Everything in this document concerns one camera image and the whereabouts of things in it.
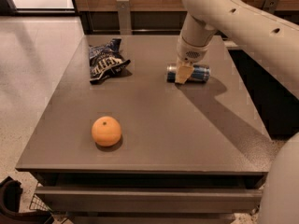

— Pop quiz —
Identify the grey table drawer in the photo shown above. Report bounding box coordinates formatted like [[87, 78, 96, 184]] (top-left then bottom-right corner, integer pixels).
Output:
[[36, 187, 262, 214]]

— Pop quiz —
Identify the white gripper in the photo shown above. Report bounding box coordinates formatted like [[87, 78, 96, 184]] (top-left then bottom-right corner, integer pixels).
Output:
[[175, 35, 209, 84]]

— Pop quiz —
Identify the metal bracket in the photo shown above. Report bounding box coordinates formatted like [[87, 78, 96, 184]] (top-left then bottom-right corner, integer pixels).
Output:
[[262, 0, 280, 14], [117, 0, 132, 35]]

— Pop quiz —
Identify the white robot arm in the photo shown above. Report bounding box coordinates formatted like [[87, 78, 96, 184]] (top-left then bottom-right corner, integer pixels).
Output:
[[176, 0, 299, 224]]

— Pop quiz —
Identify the dark brown object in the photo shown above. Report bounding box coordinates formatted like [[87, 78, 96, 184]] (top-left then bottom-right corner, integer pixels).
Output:
[[0, 176, 54, 224]]

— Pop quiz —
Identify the wire basket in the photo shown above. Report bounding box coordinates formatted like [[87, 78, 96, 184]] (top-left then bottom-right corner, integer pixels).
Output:
[[29, 192, 51, 212]]

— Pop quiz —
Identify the right metal bracket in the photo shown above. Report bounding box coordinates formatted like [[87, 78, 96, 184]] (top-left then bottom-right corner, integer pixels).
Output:
[[262, 0, 280, 14]]

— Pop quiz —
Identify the red bull can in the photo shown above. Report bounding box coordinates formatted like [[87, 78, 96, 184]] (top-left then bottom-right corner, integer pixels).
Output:
[[166, 63, 210, 82]]

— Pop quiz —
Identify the blue chip bag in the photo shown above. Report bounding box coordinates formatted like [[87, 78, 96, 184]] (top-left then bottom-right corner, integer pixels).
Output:
[[89, 38, 131, 83]]

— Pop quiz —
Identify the orange fruit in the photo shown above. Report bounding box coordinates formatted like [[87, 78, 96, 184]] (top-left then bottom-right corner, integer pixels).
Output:
[[92, 116, 121, 147]]

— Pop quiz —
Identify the left metal bracket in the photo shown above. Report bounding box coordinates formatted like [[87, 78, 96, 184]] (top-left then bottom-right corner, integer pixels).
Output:
[[117, 0, 132, 35]]

